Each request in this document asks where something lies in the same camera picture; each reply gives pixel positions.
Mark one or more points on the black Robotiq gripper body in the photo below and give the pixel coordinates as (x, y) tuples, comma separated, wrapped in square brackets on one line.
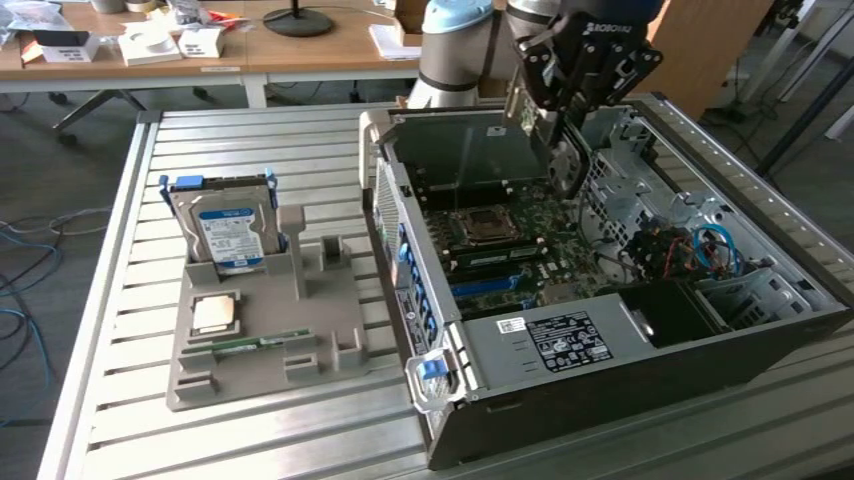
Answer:
[(607, 30)]

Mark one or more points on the black Nvidia graphics card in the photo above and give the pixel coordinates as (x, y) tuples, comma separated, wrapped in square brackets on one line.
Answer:
[(567, 165)]

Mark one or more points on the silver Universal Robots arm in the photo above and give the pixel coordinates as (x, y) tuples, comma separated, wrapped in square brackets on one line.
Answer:
[(454, 60)]

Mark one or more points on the wooden cabinet panel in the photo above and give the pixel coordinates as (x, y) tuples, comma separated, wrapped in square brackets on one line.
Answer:
[(707, 50)]

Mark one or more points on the white paper stack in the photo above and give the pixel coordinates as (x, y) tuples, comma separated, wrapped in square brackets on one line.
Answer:
[(394, 45)]

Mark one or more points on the brown cardboard box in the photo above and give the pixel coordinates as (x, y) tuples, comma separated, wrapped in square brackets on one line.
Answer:
[(407, 15)]

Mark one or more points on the silver metal disk bay cage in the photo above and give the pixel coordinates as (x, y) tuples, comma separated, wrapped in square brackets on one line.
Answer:
[(621, 200)]

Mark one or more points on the black metal pole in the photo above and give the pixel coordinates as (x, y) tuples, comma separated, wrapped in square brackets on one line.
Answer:
[(801, 120)]

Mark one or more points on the metal CPU socket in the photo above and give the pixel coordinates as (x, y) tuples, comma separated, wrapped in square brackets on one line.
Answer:
[(483, 225)]

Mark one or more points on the green Dell motherboard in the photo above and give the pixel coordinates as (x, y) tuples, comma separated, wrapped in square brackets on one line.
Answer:
[(561, 235)]

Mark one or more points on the green RAM stick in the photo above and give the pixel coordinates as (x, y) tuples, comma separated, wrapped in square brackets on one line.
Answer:
[(497, 256), (260, 342)]

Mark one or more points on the black round lamp base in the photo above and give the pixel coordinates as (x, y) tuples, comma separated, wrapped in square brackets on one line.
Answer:
[(296, 25)]

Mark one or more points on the blue expansion slot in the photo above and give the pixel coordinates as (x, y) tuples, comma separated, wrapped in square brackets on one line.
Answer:
[(490, 287)]

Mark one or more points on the grey chipset heatsink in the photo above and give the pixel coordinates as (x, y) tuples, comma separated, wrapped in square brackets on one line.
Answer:
[(561, 295)]

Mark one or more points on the black slot with blue latch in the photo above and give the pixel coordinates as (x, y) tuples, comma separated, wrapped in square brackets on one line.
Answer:
[(530, 302)]

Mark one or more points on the small white carton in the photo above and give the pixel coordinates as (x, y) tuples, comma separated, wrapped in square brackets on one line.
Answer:
[(200, 47)]

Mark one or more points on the hard disk in blue caddy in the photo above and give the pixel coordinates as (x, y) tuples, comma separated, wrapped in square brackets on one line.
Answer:
[(227, 235)]

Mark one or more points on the grey power supply unit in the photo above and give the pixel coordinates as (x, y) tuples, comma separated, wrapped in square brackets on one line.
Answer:
[(507, 360)]

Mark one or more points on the white box with tape roll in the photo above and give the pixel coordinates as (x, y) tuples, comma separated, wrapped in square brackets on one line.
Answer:
[(150, 55)]

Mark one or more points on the blue case latch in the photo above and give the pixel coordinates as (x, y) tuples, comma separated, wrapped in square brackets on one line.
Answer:
[(430, 371)]

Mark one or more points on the open black PC case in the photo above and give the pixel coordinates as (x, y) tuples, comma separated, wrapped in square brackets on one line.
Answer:
[(601, 400)]

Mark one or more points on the wheeled desk foot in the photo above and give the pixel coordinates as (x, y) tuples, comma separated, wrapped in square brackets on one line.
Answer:
[(87, 107)]

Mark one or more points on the silver CPU chip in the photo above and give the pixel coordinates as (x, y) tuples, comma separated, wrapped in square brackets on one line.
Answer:
[(215, 315)]

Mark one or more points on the white box black lid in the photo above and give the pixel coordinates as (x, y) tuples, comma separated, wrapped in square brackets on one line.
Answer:
[(67, 52)]

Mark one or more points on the grey plastic parts rack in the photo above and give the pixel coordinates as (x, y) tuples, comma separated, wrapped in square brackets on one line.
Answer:
[(267, 370)]

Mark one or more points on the clear plastic bag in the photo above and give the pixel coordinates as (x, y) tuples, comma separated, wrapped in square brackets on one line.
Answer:
[(34, 15)]

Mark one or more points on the wooden desk white frame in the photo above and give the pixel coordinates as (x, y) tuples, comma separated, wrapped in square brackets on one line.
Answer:
[(321, 55), (100, 70)]

